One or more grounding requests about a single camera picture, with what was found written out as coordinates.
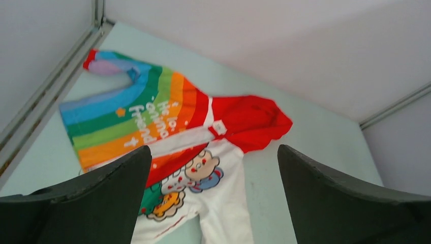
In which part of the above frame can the aluminium frame rail right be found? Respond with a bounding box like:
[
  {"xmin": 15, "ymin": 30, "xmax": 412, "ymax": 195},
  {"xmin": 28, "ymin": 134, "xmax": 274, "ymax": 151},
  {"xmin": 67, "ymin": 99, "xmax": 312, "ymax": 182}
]
[{"xmin": 359, "ymin": 82, "xmax": 430, "ymax": 130}]

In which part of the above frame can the rainbow white red hooded jacket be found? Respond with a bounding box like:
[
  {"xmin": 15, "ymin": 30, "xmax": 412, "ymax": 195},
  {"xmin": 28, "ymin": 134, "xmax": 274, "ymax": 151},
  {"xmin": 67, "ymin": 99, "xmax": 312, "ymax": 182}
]
[{"xmin": 59, "ymin": 49, "xmax": 293, "ymax": 243}]

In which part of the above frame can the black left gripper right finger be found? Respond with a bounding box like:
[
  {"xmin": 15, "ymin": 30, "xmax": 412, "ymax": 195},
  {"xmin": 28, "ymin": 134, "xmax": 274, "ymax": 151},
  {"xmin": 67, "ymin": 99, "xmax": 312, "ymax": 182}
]
[{"xmin": 278, "ymin": 145, "xmax": 430, "ymax": 243}]

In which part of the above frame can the aluminium frame rail left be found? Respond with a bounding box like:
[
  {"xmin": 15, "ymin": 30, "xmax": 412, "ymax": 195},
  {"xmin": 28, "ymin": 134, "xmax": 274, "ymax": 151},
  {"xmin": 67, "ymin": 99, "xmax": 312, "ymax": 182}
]
[{"xmin": 1, "ymin": 1, "xmax": 109, "ymax": 188}]

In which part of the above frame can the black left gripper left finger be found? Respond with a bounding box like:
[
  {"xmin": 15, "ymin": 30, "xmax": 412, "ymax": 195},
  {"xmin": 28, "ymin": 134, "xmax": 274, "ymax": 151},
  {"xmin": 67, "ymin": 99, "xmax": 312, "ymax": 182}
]
[{"xmin": 1, "ymin": 146, "xmax": 152, "ymax": 243}]

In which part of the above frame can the aluminium frame rail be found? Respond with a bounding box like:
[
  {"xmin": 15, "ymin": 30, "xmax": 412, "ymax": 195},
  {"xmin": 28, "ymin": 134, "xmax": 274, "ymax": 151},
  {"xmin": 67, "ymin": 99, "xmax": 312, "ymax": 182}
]
[
  {"xmin": 359, "ymin": 82, "xmax": 430, "ymax": 130},
  {"xmin": 1, "ymin": 1, "xmax": 109, "ymax": 188}
]

